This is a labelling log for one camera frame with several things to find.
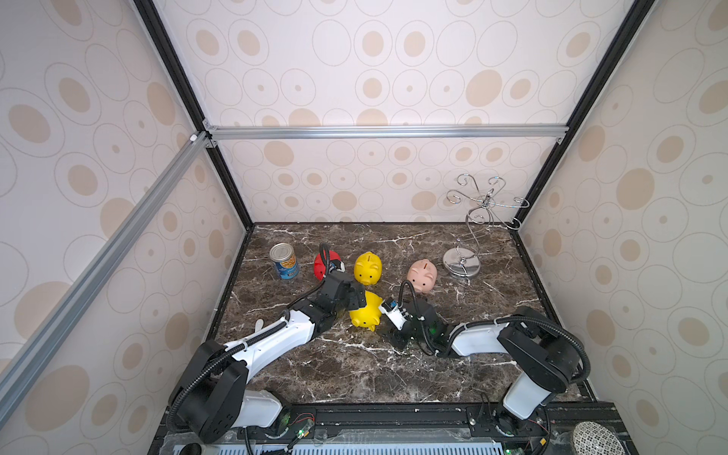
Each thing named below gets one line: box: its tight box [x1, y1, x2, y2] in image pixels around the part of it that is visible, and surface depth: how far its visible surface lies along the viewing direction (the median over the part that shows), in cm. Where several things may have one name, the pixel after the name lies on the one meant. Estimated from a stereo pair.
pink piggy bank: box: [406, 258, 438, 294], surface depth 96 cm
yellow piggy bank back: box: [354, 251, 383, 286], surface depth 98 cm
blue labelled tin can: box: [269, 242, 301, 280], surface depth 99 cm
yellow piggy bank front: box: [348, 290, 383, 332], surface depth 87 cm
